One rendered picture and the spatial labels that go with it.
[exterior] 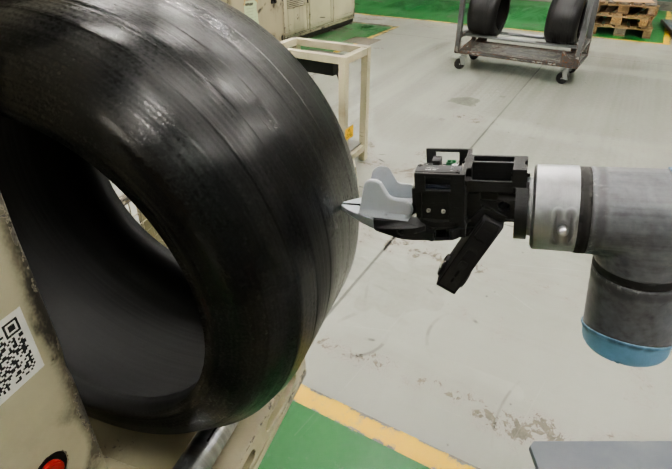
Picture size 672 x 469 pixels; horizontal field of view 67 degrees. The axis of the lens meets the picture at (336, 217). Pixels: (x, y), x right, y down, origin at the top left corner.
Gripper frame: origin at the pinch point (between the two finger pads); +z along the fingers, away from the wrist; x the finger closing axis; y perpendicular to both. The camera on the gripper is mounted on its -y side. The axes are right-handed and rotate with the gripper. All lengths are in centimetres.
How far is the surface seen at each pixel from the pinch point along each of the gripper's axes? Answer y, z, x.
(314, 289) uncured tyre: -3.8, 1.3, 10.9
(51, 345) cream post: -2.0, 22.7, 26.6
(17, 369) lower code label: -1.4, 22.6, 30.3
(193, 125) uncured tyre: 16.3, 8.6, 14.7
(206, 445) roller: -30.1, 19.6, 15.7
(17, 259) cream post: 8.2, 21.5, 26.5
